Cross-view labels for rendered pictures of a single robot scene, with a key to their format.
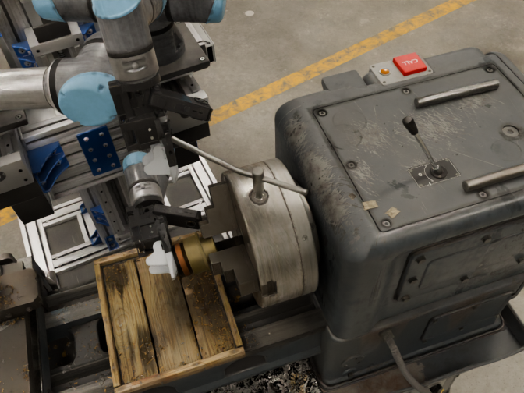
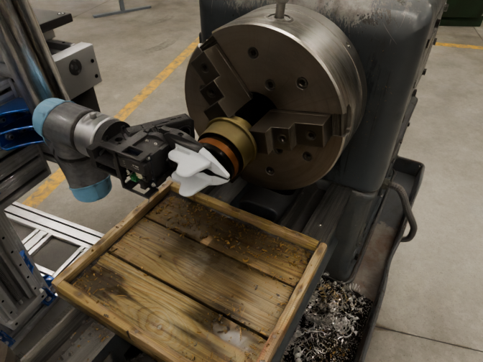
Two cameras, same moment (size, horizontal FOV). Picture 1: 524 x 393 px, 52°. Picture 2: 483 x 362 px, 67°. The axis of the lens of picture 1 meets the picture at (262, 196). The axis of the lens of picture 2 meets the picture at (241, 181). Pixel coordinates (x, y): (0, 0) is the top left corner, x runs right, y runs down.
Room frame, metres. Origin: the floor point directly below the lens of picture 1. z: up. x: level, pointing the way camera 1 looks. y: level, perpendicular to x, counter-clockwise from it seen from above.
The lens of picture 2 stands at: (0.27, 0.46, 1.40)
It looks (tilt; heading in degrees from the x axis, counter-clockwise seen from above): 40 degrees down; 316
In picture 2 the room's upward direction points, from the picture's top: straight up
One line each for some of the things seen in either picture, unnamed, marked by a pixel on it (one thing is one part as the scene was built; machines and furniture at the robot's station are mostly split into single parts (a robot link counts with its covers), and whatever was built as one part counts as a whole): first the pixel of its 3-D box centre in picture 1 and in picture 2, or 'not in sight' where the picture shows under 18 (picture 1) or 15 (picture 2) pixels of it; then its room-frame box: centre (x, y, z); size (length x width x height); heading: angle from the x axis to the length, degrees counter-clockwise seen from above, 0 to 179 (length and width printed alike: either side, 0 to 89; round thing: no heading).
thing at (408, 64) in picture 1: (409, 65); not in sight; (1.02, -0.37, 1.26); 0.06 x 0.06 x 0.02; 16
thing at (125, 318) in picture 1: (165, 306); (196, 268); (0.60, 0.25, 0.89); 0.36 x 0.30 x 0.04; 16
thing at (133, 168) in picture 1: (140, 175); (70, 126); (0.87, 0.30, 1.07); 0.11 x 0.08 x 0.09; 16
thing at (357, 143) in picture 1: (416, 185); (331, 46); (0.80, -0.38, 1.06); 0.59 x 0.48 x 0.39; 106
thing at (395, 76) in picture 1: (399, 76); not in sight; (1.01, -0.34, 1.23); 0.13 x 0.08 x 0.05; 106
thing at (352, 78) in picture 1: (344, 88); not in sight; (0.97, -0.21, 1.24); 0.09 x 0.08 x 0.03; 106
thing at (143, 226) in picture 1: (150, 226); (136, 154); (0.71, 0.26, 1.08); 0.12 x 0.09 x 0.08; 16
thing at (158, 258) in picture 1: (159, 260); (194, 166); (0.61, 0.23, 1.09); 0.09 x 0.06 x 0.03; 16
